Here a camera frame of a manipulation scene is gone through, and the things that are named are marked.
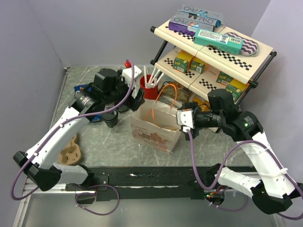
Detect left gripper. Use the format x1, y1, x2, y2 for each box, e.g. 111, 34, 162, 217
104, 70, 145, 111

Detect black coffee cup lid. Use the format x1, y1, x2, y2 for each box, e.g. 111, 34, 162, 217
101, 110, 118, 123
117, 105, 129, 113

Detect brown paper takeout bag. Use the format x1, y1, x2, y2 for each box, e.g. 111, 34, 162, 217
130, 98, 181, 155

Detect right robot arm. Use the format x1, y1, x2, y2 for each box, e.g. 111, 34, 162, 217
176, 88, 303, 218

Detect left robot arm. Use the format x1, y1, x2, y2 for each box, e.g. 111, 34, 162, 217
13, 66, 144, 191

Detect red straw holder cup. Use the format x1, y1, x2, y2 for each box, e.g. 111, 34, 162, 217
140, 76, 158, 100

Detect orange snack packet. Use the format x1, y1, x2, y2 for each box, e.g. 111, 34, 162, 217
193, 99, 211, 112

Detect white wrapped straws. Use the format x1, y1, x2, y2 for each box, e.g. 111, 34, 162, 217
143, 66, 163, 89

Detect brown snack bag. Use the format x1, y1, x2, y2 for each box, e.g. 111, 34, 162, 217
159, 81, 192, 102

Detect green yellow box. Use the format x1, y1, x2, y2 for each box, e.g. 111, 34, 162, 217
190, 57, 209, 74
173, 50, 194, 74
216, 71, 233, 86
225, 79, 249, 102

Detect blue Doritos chip bag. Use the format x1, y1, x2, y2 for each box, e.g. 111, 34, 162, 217
74, 84, 102, 123

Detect cream two-tier shelf rack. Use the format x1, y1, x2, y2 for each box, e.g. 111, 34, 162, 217
150, 22, 277, 105

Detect green yellow box far left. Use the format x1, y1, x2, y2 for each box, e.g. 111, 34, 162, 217
173, 50, 194, 74

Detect green yellow box right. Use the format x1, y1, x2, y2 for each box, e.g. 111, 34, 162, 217
225, 79, 249, 102

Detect teal toothpaste box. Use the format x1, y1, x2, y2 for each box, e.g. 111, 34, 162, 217
193, 29, 243, 55

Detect purple toothpaste box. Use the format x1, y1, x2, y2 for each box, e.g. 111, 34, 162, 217
169, 16, 221, 36

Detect purple wavy sleep mask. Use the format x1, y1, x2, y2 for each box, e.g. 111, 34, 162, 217
225, 32, 259, 57

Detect blue grey toothpaste box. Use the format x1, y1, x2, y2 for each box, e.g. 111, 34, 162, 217
178, 5, 226, 27

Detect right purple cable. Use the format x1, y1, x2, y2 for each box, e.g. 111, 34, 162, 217
186, 127, 303, 221

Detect purple cable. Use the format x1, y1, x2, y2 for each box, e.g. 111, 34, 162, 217
186, 127, 303, 221
10, 58, 135, 215

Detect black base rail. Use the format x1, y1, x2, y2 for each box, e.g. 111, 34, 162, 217
22, 166, 261, 209

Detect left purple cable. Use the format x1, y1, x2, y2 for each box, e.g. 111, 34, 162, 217
10, 58, 135, 215

